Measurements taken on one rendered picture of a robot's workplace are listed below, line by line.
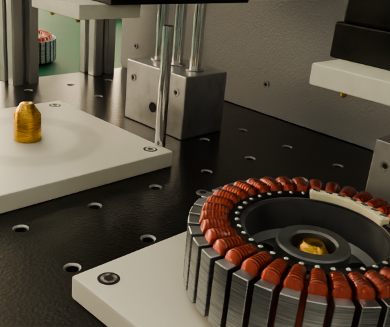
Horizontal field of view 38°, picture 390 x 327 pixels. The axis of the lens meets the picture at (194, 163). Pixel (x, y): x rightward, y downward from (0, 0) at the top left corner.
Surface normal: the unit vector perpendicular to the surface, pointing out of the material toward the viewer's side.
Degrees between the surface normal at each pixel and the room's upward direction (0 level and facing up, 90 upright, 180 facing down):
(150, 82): 90
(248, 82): 90
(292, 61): 90
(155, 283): 0
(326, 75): 90
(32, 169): 0
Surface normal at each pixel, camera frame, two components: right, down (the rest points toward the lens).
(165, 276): 0.09, -0.93
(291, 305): -0.33, 0.32
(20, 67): 0.71, 0.32
